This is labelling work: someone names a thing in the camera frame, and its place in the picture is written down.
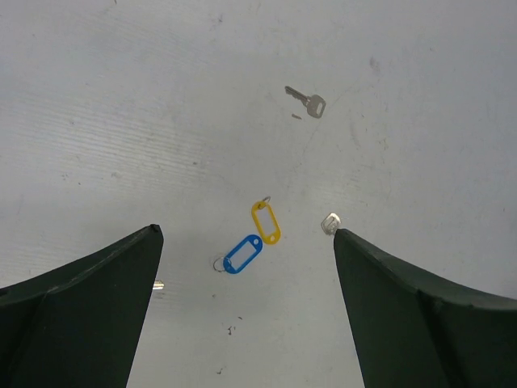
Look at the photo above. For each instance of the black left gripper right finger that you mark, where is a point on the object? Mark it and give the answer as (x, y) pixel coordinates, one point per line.
(412, 328)

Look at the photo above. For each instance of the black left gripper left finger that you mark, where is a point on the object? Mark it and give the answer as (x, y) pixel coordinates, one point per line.
(79, 325)

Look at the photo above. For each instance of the blue key tag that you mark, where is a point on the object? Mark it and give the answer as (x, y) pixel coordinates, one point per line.
(240, 256)

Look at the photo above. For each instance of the silver key under finger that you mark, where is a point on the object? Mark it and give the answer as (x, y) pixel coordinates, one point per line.
(158, 285)

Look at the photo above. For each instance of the silver key near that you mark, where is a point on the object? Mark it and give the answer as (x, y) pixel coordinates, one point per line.
(330, 224)

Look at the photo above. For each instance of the yellow key tag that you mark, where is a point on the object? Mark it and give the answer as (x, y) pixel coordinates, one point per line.
(265, 221)

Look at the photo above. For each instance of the silver key far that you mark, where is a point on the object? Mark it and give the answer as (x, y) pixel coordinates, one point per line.
(315, 104)

